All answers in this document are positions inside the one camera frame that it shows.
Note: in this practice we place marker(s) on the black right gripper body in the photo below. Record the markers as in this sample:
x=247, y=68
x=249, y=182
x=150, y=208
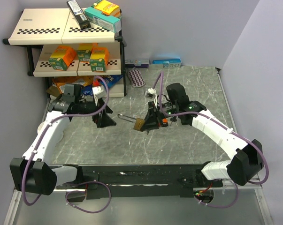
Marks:
x=175, y=107

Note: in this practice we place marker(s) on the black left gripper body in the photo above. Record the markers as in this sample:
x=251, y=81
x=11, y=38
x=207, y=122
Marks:
x=85, y=107

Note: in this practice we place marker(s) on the large brass padlock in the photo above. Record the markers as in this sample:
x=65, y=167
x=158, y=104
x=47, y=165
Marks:
x=138, y=122

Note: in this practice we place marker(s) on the orange black padlock with keys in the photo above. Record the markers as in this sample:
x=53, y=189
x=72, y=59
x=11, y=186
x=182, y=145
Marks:
x=169, y=122

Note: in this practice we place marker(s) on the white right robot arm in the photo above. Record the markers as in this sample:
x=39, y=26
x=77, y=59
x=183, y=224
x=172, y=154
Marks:
x=245, y=159

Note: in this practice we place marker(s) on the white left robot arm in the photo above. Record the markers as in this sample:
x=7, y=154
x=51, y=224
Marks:
x=31, y=172

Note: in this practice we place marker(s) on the blue snack bag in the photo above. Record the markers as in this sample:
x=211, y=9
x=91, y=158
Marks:
x=110, y=80

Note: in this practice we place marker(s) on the orange snack bag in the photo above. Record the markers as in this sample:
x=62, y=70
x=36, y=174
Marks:
x=60, y=82

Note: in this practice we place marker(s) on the brown flat packet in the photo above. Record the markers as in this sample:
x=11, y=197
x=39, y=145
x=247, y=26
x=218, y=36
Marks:
x=53, y=90

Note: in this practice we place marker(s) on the purple striped sponge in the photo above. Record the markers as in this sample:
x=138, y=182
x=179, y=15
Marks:
x=136, y=78

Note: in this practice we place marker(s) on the blue white toothpaste box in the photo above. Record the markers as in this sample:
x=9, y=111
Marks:
x=165, y=64

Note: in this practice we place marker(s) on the white tape roll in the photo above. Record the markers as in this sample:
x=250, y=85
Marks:
x=40, y=128

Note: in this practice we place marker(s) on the orange green box right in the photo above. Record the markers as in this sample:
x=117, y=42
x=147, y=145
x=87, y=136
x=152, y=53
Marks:
x=99, y=59

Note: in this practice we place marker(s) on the orange green box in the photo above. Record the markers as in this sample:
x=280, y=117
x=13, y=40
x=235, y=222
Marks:
x=99, y=59
x=84, y=51
x=62, y=57

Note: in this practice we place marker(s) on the orange green box left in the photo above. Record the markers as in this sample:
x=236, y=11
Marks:
x=62, y=57

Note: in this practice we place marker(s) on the orange green box middle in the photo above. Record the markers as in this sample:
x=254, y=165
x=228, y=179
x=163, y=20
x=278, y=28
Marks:
x=84, y=51

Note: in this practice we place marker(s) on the purple white toothpaste box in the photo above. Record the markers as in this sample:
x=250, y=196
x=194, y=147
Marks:
x=137, y=63

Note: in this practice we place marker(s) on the cream black shelf rack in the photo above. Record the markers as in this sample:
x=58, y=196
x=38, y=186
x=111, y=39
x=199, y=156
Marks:
x=41, y=30

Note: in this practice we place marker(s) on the black long box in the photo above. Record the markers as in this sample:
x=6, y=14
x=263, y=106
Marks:
x=78, y=14

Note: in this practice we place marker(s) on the teal white box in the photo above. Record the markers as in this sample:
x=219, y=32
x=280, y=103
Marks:
x=108, y=22

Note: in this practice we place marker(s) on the orange yellow top box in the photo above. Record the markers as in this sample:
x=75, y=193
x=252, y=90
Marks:
x=107, y=8

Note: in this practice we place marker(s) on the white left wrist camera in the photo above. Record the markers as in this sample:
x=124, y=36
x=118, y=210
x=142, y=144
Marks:
x=98, y=91

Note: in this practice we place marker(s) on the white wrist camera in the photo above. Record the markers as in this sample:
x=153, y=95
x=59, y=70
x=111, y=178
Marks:
x=98, y=91
x=150, y=93

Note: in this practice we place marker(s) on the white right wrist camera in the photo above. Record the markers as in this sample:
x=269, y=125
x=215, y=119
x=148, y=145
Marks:
x=150, y=93

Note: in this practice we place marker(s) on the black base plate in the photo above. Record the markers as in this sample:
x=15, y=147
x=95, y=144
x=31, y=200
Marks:
x=141, y=180

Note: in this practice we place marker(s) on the aluminium frame rail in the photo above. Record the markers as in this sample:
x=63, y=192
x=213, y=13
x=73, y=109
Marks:
x=229, y=184

